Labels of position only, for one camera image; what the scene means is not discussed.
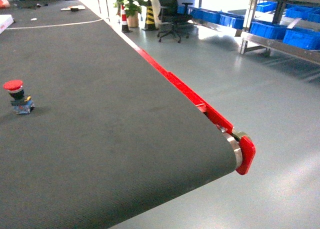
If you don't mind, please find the stainless steel shelf rack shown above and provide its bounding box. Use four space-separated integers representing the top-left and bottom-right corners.
178 0 320 64

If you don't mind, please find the red conveyor side rail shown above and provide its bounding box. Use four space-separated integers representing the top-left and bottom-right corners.
133 46 256 175

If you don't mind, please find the red white striped bollard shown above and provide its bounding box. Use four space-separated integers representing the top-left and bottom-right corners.
121 4 132 34

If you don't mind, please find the green potted plant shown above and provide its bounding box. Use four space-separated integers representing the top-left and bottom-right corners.
113 0 148 28

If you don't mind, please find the black office chair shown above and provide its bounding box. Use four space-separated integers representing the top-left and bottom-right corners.
157 0 193 43

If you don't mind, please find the red emergency stop button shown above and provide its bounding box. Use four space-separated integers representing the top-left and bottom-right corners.
3 79 35 115

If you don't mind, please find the yellow black striped post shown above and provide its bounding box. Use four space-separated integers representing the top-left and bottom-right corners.
143 0 157 32

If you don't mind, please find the dark grey conveyor belt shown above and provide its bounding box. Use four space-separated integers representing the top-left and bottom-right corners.
0 21 237 229

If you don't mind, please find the blue plastic bin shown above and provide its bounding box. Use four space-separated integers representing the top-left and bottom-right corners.
249 21 287 40
219 13 245 30
282 28 320 50

